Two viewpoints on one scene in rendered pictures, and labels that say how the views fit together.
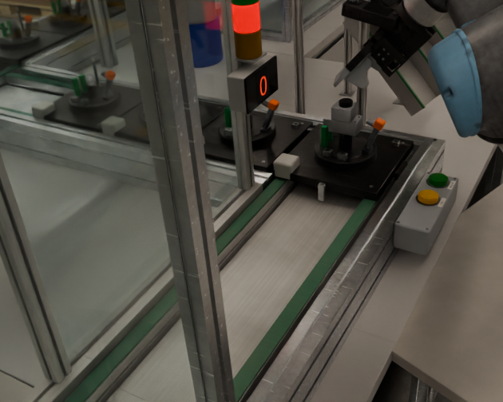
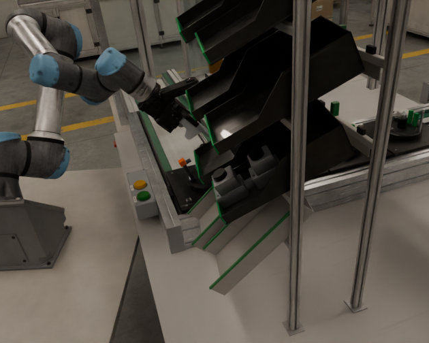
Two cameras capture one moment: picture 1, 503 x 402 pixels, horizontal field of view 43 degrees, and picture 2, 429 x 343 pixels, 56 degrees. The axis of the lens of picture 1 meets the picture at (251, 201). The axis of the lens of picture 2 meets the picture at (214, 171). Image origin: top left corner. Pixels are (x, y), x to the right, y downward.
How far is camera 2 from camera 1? 2.24 m
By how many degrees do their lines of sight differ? 100
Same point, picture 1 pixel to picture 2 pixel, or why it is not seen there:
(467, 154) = (171, 288)
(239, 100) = not seen: hidden behind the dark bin
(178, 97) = not seen: outside the picture
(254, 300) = (174, 137)
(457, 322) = (104, 186)
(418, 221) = (135, 174)
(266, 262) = (187, 146)
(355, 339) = (137, 162)
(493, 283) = (98, 207)
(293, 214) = not seen: hidden behind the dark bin
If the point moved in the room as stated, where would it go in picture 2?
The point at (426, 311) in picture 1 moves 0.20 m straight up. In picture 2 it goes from (119, 183) to (107, 138)
